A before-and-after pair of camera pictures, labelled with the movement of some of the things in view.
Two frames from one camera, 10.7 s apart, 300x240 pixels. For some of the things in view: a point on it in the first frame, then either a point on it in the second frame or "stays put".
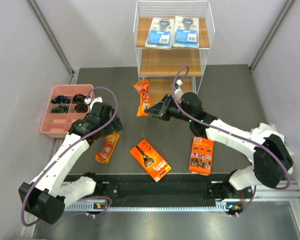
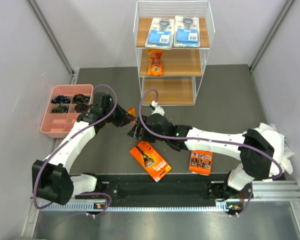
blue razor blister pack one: (160, 33) stays put
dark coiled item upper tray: (79, 98) stays put
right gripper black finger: (160, 109) to (138, 130)
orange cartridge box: (201, 156) stays put
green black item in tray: (61, 109) stays put
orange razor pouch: (143, 87) to (154, 66)
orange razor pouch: (110, 141) to (132, 111)
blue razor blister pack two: (186, 32) stays put
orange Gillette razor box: (150, 160) stays put
